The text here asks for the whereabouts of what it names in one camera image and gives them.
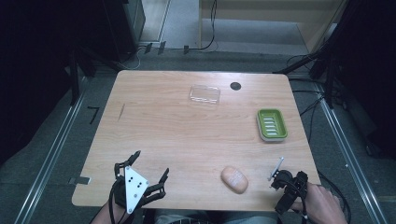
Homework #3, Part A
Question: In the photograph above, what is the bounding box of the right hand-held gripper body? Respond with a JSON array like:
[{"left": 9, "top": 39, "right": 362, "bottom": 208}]
[{"left": 267, "top": 156, "right": 310, "bottom": 217}]

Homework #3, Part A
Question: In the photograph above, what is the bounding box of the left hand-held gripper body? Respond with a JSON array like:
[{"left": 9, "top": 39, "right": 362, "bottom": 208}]
[{"left": 109, "top": 165, "right": 150, "bottom": 216}]

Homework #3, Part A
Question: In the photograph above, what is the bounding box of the person's left hand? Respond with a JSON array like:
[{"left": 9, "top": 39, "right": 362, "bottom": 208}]
[{"left": 106, "top": 199, "right": 128, "bottom": 220}]

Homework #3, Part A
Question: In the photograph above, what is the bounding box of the person's right hand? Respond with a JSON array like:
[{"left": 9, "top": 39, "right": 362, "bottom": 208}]
[{"left": 290, "top": 182, "right": 348, "bottom": 224}]

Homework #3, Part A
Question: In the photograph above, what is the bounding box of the grey tape strip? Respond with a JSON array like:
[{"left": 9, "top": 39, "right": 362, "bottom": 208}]
[{"left": 68, "top": 175, "right": 92, "bottom": 186}]

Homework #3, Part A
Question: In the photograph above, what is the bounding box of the peach soap bar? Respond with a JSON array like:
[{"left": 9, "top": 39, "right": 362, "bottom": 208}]
[{"left": 220, "top": 165, "right": 249, "bottom": 195}]

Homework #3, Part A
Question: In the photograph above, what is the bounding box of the green soap dish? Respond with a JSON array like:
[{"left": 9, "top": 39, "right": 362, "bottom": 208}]
[{"left": 256, "top": 107, "right": 289, "bottom": 144}]

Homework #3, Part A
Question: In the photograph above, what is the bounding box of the black stand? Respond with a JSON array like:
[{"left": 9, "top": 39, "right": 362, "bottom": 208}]
[
  {"left": 273, "top": 36, "right": 345, "bottom": 110},
  {"left": 66, "top": 43, "right": 123, "bottom": 106}
]

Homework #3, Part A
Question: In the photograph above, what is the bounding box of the clear plastic lid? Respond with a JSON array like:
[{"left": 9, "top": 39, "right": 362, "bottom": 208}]
[{"left": 188, "top": 84, "right": 222, "bottom": 105}]

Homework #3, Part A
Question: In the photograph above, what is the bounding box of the dark cabinet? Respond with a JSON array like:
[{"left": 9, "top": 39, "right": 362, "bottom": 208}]
[{"left": 102, "top": 0, "right": 147, "bottom": 63}]

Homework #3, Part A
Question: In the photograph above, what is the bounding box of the light wooden shelf unit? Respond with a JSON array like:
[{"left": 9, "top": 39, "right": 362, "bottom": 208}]
[{"left": 198, "top": 0, "right": 349, "bottom": 54}]

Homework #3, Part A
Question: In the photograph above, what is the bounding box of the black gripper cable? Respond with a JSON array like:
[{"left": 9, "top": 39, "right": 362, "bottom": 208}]
[{"left": 281, "top": 178, "right": 311, "bottom": 224}]

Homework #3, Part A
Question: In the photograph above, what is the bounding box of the metal floor rail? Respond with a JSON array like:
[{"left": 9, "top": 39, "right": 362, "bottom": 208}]
[
  {"left": 313, "top": 83, "right": 389, "bottom": 224},
  {"left": 13, "top": 77, "right": 89, "bottom": 224}
]

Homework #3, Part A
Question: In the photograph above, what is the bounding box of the black floor cable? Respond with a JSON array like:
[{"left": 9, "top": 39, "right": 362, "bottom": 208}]
[{"left": 291, "top": 88, "right": 326, "bottom": 145}]

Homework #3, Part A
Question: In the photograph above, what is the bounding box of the white floor cable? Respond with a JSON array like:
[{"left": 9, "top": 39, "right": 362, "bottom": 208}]
[{"left": 118, "top": 46, "right": 148, "bottom": 71}]

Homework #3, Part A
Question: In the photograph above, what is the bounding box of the black hanging cable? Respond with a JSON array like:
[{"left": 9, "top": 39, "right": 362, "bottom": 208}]
[{"left": 186, "top": 0, "right": 219, "bottom": 52}]

